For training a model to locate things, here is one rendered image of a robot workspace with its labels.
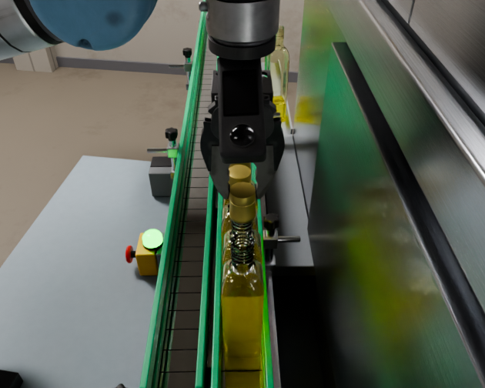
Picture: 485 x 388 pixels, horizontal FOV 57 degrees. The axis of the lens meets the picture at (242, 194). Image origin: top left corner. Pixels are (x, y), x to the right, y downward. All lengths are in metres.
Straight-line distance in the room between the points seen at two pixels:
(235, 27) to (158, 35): 3.18
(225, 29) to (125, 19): 0.17
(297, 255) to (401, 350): 0.54
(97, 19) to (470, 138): 0.24
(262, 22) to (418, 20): 0.14
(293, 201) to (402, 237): 0.67
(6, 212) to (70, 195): 1.30
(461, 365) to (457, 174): 0.11
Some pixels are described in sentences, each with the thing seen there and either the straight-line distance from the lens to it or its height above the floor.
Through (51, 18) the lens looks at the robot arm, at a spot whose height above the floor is 1.45.
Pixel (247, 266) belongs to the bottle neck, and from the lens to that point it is 0.57.
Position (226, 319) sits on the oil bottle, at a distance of 0.64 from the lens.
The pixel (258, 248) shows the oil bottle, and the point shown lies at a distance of 0.63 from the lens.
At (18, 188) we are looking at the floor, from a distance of 2.73.
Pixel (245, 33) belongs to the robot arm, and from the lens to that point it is 0.46.
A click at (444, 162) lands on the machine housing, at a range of 0.31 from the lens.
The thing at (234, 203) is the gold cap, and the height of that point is 1.16.
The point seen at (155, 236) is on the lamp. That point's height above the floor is 0.85.
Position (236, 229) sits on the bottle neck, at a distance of 0.61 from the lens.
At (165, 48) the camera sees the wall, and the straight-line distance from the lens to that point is 3.65.
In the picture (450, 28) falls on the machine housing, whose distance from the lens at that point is 0.37.
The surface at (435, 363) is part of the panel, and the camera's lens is 0.33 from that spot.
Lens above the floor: 1.54
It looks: 40 degrees down
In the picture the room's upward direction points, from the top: straight up
